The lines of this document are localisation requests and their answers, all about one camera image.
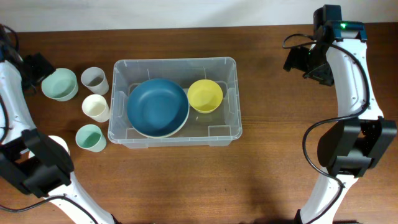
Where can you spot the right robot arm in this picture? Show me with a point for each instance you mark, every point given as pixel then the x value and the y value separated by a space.
pixel 360 135

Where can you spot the green cup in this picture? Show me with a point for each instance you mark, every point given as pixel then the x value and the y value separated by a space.
pixel 91 138

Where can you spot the grey cup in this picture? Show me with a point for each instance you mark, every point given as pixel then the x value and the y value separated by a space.
pixel 95 80

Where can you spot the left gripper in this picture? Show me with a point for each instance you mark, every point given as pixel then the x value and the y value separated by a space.
pixel 46 68

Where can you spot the yellow bowl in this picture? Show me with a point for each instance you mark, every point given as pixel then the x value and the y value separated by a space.
pixel 205 96

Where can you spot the white bowl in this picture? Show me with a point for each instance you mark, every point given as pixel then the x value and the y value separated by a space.
pixel 47 147

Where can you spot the green bowl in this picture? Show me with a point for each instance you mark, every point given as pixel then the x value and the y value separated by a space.
pixel 61 85

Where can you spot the beige plate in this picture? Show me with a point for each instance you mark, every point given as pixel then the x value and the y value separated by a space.
pixel 157 125

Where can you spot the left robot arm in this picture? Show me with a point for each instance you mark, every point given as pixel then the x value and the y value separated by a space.
pixel 31 161

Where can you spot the clear plastic storage bin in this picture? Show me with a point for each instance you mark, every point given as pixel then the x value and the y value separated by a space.
pixel 218 128

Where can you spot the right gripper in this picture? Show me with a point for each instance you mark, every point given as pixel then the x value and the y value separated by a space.
pixel 295 60

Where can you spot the cream cup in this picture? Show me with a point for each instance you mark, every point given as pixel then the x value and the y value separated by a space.
pixel 96 107

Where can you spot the blue plate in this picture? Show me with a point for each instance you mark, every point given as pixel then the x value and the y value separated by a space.
pixel 158 94

